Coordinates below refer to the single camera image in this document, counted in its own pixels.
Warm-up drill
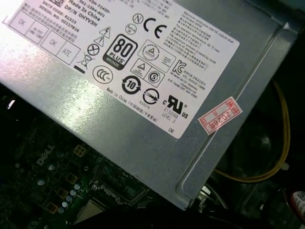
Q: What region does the yellow wire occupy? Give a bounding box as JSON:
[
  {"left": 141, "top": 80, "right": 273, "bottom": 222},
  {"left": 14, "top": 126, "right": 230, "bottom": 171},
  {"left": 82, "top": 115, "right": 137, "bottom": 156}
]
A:
[{"left": 214, "top": 81, "right": 290, "bottom": 184}]

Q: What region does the silver CPU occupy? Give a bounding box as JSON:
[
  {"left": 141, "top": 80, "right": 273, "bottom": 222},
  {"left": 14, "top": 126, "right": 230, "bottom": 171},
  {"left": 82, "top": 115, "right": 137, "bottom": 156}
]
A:
[{"left": 80, "top": 199, "right": 112, "bottom": 229}]

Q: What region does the black case fan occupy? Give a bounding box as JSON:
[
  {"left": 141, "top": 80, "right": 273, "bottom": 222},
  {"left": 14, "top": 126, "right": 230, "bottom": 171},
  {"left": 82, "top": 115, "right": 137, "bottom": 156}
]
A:
[{"left": 209, "top": 112, "right": 294, "bottom": 215}]

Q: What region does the pink inspection sticker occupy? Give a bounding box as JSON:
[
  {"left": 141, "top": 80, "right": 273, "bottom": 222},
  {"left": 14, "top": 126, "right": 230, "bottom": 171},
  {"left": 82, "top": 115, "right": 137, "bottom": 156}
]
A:
[{"left": 198, "top": 99, "right": 243, "bottom": 136}]

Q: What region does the white wire label tag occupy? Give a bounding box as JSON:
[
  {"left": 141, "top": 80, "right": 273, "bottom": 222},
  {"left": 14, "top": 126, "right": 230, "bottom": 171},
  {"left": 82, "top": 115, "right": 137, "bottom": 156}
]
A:
[{"left": 290, "top": 190, "right": 305, "bottom": 212}]

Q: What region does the green motherboard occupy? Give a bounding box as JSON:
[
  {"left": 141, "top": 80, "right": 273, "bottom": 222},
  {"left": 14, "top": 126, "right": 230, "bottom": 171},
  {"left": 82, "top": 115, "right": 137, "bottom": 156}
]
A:
[{"left": 0, "top": 95, "right": 191, "bottom": 229}]

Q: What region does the metal socket cover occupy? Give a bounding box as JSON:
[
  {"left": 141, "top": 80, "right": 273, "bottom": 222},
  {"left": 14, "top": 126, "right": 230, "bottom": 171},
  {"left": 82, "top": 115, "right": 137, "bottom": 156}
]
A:
[{"left": 96, "top": 159, "right": 149, "bottom": 203}]

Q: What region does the grey power supply unit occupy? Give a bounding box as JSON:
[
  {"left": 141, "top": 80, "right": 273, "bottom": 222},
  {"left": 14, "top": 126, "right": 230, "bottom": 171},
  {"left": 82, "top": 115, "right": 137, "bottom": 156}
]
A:
[{"left": 0, "top": 0, "right": 301, "bottom": 212}]

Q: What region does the white power supply label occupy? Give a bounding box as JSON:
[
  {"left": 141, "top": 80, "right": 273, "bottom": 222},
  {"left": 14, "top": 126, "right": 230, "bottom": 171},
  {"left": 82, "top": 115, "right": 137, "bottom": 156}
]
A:
[{"left": 2, "top": 0, "right": 240, "bottom": 140}]

